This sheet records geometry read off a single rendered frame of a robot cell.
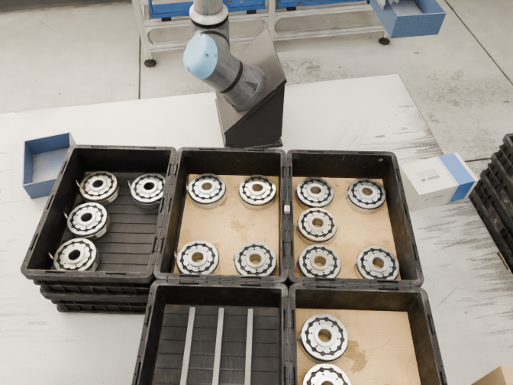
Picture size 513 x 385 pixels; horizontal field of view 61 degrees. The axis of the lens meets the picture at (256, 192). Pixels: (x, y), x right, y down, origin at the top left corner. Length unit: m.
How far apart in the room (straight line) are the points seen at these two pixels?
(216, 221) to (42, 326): 0.52
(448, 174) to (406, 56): 1.95
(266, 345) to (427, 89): 2.33
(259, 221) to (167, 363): 0.42
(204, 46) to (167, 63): 1.84
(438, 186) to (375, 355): 0.58
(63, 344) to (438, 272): 1.02
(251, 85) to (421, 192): 0.60
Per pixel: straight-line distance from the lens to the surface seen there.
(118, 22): 3.64
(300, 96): 1.72
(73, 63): 3.31
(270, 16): 3.01
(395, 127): 1.66
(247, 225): 1.16
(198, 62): 1.28
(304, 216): 1.15
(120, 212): 1.24
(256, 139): 1.47
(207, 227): 1.16
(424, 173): 1.41
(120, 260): 1.16
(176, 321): 1.05
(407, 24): 1.41
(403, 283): 1.02
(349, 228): 1.18
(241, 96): 1.35
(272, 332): 1.03
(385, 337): 1.06
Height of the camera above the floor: 1.80
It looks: 53 degrees down
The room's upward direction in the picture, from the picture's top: straight up
